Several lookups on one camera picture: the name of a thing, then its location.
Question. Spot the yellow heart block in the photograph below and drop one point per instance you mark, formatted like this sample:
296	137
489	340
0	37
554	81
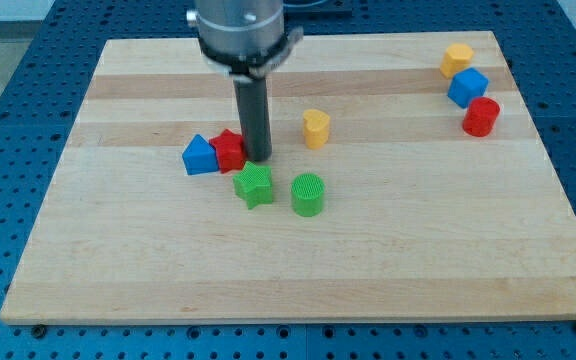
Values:
316	128

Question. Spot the green cylinder block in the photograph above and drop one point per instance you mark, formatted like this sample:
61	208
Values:
307	194

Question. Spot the green star block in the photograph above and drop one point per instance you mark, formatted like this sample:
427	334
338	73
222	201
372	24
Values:
254	185

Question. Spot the red star block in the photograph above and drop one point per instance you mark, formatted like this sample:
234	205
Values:
229	149

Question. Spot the blue triangle block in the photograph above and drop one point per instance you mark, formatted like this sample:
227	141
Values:
199	157

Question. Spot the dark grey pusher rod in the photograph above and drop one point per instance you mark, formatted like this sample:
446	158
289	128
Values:
252	106

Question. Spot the wooden board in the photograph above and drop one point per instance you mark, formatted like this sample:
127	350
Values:
422	222

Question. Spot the blue cube block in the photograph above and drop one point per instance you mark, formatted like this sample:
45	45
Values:
466	86

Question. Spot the red cylinder block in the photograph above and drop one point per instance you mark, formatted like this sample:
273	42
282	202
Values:
481	116

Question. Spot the yellow hexagon block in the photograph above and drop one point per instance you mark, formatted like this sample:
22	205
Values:
457	57

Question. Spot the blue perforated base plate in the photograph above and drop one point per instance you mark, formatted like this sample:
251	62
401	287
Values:
40	103

